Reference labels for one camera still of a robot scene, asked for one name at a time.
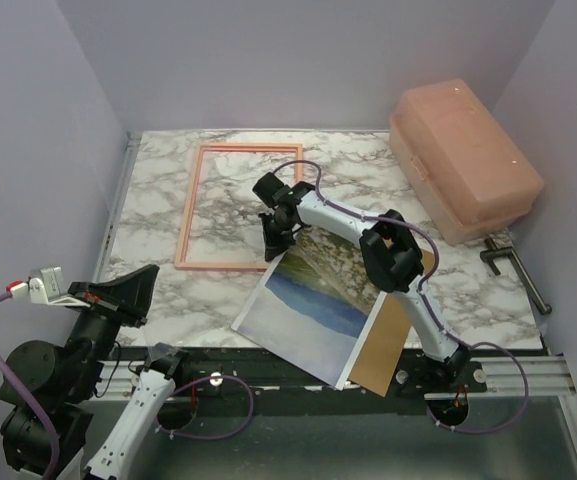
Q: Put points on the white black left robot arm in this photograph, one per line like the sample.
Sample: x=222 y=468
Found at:
x=60 y=378

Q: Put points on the translucent pink plastic box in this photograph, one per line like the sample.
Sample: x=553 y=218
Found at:
x=469 y=175

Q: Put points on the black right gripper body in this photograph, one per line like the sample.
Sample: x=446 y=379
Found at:
x=280 y=225

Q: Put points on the black metal table clamp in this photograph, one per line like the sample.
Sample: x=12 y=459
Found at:
x=492 y=252

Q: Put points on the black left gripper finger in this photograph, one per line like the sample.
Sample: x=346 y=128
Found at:
x=134 y=288
x=133 y=314

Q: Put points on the aluminium front rail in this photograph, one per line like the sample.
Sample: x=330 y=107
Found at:
x=496 y=378

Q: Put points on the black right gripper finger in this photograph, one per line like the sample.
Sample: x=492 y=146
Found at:
x=277 y=245
x=268 y=229

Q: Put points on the landscape photo print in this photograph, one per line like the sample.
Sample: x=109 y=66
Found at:
x=314 y=306

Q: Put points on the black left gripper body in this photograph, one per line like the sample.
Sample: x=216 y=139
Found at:
x=100 y=321

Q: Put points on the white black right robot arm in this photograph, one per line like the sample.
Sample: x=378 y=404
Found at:
x=391 y=256

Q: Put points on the brown cardboard backing board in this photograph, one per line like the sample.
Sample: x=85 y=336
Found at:
x=379 y=355

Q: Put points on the pink wooden picture frame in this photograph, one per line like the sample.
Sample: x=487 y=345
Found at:
x=180 y=259

